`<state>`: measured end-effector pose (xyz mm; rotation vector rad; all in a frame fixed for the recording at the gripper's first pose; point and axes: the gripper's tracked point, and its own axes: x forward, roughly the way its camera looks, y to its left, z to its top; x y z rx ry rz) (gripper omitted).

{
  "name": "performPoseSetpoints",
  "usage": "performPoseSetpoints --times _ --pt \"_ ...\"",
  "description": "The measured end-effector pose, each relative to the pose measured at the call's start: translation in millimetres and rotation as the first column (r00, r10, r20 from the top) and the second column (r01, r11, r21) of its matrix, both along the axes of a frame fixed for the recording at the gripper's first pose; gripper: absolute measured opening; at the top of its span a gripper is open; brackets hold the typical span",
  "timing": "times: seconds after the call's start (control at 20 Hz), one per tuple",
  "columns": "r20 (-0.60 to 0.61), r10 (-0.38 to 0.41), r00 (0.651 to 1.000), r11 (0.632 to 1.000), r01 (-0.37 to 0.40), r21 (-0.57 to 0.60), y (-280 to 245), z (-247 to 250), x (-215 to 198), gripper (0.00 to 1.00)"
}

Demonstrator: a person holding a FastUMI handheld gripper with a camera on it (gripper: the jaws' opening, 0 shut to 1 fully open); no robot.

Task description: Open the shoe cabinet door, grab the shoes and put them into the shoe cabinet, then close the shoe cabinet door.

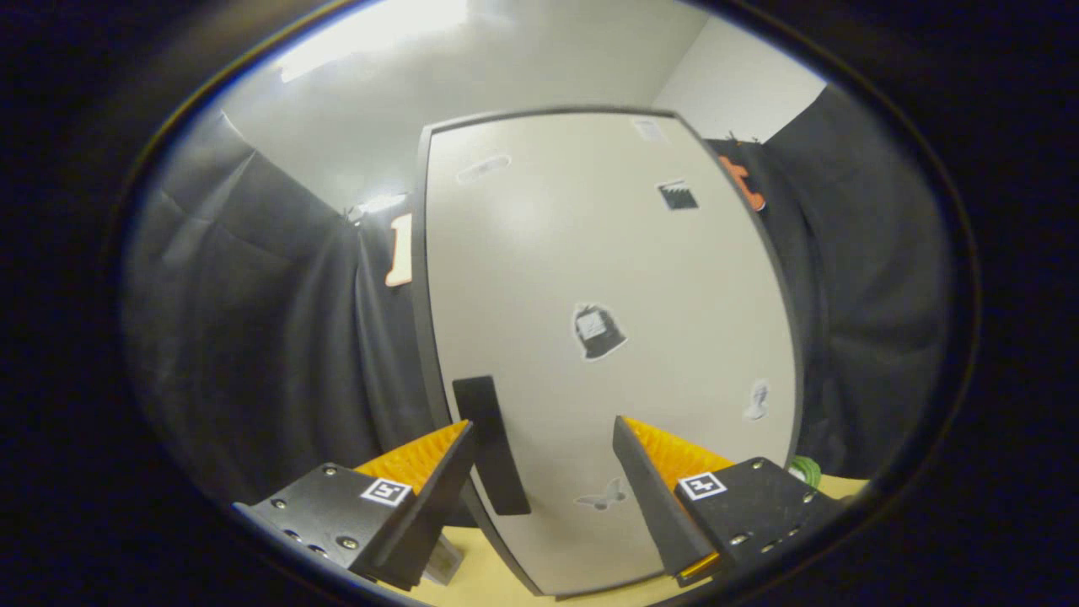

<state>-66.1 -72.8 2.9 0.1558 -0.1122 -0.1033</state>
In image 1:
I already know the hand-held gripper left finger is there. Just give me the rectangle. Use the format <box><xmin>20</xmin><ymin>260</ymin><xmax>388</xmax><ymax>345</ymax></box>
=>
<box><xmin>232</xmin><ymin>420</ymin><xmax>477</xmax><ymax>591</ymax></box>

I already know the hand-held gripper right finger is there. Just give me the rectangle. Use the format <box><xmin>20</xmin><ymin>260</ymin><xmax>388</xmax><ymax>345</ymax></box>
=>
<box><xmin>612</xmin><ymin>415</ymin><xmax>844</xmax><ymax>588</ymax></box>

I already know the black door handle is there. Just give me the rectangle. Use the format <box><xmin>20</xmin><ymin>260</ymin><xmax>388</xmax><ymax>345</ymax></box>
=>
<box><xmin>452</xmin><ymin>375</ymin><xmax>532</xmax><ymax>517</ymax></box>

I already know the dark grey shoe cabinet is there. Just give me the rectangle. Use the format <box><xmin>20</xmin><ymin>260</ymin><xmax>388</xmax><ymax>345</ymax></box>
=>
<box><xmin>411</xmin><ymin>105</ymin><xmax>806</xmax><ymax>598</ymax></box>

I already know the white shoe cabinet door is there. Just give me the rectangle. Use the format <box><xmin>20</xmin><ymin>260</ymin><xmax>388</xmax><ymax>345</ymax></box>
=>
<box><xmin>426</xmin><ymin>112</ymin><xmax>797</xmax><ymax>595</ymax></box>

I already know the white illustrated book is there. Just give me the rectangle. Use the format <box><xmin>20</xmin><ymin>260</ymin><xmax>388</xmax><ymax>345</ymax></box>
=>
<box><xmin>421</xmin><ymin>535</ymin><xmax>464</xmax><ymax>587</ymax></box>

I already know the black backdrop cloth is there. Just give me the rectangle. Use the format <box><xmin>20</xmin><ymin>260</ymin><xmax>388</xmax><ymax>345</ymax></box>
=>
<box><xmin>122</xmin><ymin>84</ymin><xmax>953</xmax><ymax>507</ymax></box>

